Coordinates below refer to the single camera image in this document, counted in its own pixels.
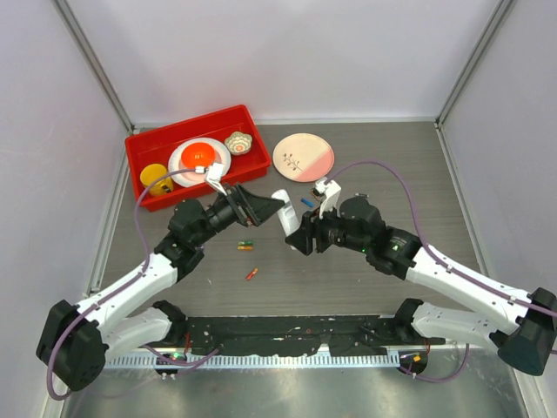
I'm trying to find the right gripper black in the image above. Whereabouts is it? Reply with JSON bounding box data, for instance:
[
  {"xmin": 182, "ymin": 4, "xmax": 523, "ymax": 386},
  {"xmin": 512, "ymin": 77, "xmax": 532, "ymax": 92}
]
[{"xmin": 286, "ymin": 199, "xmax": 370, "ymax": 256}]

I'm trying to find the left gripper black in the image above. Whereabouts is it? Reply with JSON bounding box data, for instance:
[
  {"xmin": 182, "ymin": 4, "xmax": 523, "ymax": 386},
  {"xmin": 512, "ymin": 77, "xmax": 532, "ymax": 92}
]
[{"xmin": 193, "ymin": 183, "xmax": 285, "ymax": 247}]

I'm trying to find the white remote control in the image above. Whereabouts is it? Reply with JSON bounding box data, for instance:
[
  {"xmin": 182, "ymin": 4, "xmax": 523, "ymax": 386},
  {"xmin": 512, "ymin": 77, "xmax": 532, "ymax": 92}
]
[{"xmin": 272, "ymin": 189, "xmax": 300, "ymax": 237}]

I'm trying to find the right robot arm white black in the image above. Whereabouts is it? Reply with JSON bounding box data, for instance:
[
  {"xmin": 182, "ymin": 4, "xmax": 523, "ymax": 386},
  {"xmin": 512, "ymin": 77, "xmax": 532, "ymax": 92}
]
[{"xmin": 278, "ymin": 196, "xmax": 556, "ymax": 376}]

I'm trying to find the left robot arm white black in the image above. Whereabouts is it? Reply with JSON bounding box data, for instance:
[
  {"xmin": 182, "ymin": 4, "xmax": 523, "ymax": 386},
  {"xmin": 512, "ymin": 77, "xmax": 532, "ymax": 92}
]
[{"xmin": 37, "ymin": 185, "xmax": 285, "ymax": 401}]

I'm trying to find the red battery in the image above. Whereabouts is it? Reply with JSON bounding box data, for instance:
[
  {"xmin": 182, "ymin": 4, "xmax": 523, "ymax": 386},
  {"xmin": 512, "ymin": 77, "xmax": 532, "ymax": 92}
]
[{"xmin": 245, "ymin": 268, "xmax": 258, "ymax": 281}]

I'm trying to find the pink beige plate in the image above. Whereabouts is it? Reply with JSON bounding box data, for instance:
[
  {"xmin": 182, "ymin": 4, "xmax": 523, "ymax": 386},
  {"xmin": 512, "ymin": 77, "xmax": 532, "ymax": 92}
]
[{"xmin": 272, "ymin": 133, "xmax": 335, "ymax": 183}]

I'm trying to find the small patterned flower bowl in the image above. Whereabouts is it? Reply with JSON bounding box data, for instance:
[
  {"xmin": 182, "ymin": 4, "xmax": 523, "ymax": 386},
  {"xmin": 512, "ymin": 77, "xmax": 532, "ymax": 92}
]
[{"xmin": 224, "ymin": 131, "xmax": 252, "ymax": 156}]

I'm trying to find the orange bowl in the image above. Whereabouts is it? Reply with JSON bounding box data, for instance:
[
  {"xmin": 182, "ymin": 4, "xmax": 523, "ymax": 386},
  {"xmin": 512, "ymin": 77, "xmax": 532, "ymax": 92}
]
[{"xmin": 181, "ymin": 142, "xmax": 217, "ymax": 168}]

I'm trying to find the white paper plate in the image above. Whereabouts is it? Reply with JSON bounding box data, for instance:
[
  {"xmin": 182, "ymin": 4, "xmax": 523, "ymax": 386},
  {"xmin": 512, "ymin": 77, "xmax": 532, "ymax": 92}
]
[{"xmin": 168, "ymin": 138, "xmax": 232, "ymax": 187}]

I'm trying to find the yellow mug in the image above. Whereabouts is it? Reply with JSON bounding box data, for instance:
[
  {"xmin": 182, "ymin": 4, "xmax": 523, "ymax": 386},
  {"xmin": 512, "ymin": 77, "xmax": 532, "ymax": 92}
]
[{"xmin": 140, "ymin": 164, "xmax": 174, "ymax": 197}]

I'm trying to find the red plastic bin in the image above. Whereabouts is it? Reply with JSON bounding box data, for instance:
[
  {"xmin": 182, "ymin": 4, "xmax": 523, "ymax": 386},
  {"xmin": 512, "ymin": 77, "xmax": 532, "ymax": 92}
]
[{"xmin": 125, "ymin": 104, "xmax": 271, "ymax": 197}]

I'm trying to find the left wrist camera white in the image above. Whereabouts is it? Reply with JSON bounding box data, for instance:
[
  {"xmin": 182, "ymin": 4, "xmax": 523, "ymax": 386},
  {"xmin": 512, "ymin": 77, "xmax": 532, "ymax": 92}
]
[{"xmin": 194, "ymin": 162, "xmax": 227, "ymax": 195}]

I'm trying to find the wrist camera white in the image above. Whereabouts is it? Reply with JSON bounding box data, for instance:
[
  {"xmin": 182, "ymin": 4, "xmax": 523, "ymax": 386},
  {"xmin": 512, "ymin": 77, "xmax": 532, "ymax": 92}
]
[
  {"xmin": 194, "ymin": 162, "xmax": 227, "ymax": 195},
  {"xmin": 312, "ymin": 178, "xmax": 341, "ymax": 219}
]

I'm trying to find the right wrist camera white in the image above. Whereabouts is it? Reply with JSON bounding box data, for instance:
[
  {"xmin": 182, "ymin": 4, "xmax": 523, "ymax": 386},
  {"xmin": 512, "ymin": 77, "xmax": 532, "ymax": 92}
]
[{"xmin": 312, "ymin": 178, "xmax": 341, "ymax": 219}]

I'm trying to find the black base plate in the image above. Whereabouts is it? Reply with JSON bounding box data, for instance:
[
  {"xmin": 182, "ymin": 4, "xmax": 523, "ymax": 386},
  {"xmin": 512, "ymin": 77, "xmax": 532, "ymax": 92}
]
[{"xmin": 134, "ymin": 313, "xmax": 445, "ymax": 356}]

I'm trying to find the slotted cable duct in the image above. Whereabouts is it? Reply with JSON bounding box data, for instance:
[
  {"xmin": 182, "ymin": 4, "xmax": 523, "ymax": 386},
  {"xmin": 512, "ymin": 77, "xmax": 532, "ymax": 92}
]
[{"xmin": 104, "ymin": 350, "xmax": 400, "ymax": 370}]

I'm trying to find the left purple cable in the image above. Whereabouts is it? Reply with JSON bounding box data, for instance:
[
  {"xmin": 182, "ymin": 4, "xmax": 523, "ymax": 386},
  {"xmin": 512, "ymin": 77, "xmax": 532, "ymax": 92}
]
[{"xmin": 46, "ymin": 167, "xmax": 205, "ymax": 401}]

